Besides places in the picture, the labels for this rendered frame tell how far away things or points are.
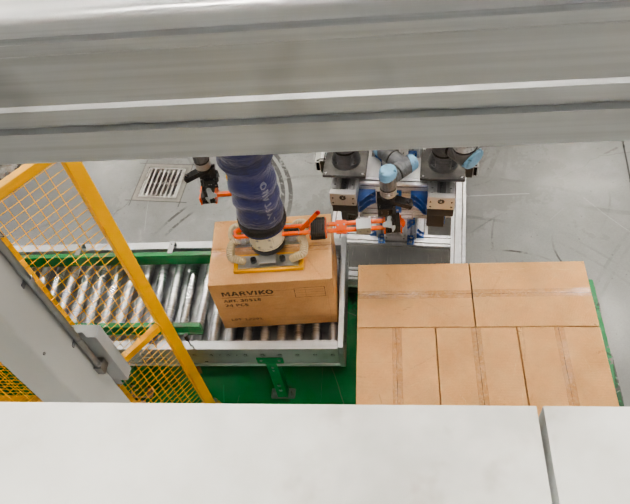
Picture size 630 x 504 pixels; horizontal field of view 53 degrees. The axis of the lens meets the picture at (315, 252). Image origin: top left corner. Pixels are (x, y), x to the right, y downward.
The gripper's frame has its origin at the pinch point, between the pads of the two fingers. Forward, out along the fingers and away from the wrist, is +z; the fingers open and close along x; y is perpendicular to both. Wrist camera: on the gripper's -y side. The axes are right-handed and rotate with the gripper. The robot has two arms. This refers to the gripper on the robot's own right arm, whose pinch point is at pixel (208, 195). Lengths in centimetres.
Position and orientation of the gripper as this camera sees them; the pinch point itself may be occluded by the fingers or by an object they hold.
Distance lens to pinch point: 326.5
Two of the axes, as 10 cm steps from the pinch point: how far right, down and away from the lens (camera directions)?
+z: 0.9, 6.0, 7.9
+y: 10.0, -0.6, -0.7
